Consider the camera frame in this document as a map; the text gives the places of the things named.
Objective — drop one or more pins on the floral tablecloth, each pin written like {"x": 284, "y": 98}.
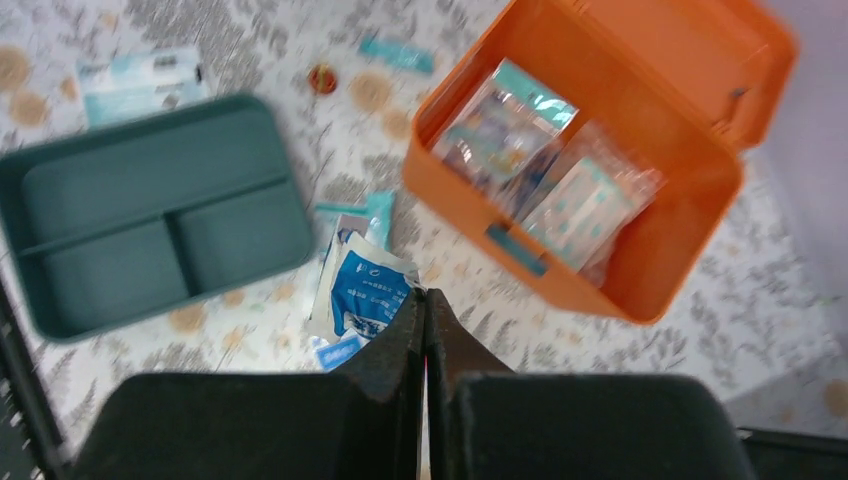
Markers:
{"x": 748, "y": 321}

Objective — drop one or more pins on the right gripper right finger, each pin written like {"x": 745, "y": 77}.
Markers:
{"x": 490, "y": 422}

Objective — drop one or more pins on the orange plastic medicine box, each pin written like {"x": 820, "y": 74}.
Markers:
{"x": 677, "y": 89}

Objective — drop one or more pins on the teal divided tray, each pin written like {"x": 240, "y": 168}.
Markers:
{"x": 130, "y": 221}

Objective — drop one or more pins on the teal bandage sachet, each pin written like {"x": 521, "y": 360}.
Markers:
{"x": 373, "y": 219}

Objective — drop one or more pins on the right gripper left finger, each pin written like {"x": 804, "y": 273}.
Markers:
{"x": 362, "y": 420}

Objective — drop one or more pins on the clear bag with small items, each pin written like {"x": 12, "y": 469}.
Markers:
{"x": 507, "y": 122}

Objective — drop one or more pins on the white teal dressing packet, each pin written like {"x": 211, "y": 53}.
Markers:
{"x": 141, "y": 84}

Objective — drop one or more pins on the small copper round tin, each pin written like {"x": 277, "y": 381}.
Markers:
{"x": 322, "y": 79}

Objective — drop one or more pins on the blue white wipe packet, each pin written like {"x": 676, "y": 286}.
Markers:
{"x": 360, "y": 290}

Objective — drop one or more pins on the gloves packet clear bag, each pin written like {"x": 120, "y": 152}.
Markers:
{"x": 585, "y": 199}

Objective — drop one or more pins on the small teal sachet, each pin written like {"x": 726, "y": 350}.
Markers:
{"x": 398, "y": 54}

